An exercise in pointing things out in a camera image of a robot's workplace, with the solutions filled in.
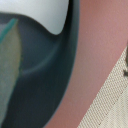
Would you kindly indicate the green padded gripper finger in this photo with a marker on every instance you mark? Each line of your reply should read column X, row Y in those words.
column 10, row 59

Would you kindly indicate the grey pot with handle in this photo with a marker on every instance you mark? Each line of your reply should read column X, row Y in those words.
column 46, row 68

